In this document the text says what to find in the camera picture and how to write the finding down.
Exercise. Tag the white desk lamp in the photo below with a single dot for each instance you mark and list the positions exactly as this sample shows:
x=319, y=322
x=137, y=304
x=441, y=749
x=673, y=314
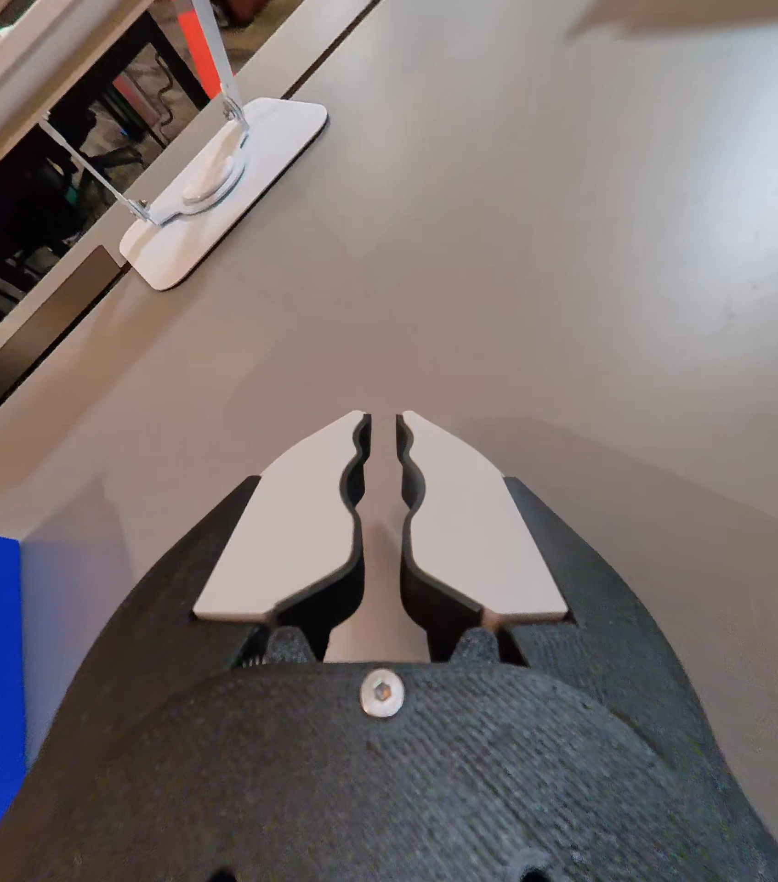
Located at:
x=223, y=193

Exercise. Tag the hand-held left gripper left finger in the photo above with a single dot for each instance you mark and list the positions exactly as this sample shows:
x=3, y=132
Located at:
x=292, y=530

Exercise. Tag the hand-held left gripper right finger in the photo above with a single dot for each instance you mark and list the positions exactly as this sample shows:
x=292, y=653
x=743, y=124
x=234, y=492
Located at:
x=471, y=537

